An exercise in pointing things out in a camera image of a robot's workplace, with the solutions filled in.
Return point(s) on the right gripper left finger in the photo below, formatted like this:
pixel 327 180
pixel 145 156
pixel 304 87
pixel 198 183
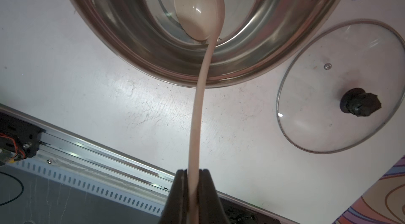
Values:
pixel 176 208

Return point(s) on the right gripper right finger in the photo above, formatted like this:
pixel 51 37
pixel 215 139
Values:
pixel 209 205

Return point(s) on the glass pot lid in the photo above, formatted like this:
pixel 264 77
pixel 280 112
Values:
pixel 343 87

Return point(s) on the stainless steel pot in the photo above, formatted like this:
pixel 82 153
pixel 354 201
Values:
pixel 258 35

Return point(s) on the beige plastic ladle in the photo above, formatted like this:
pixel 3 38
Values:
pixel 202 20

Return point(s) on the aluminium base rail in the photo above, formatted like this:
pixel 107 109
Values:
pixel 52 176

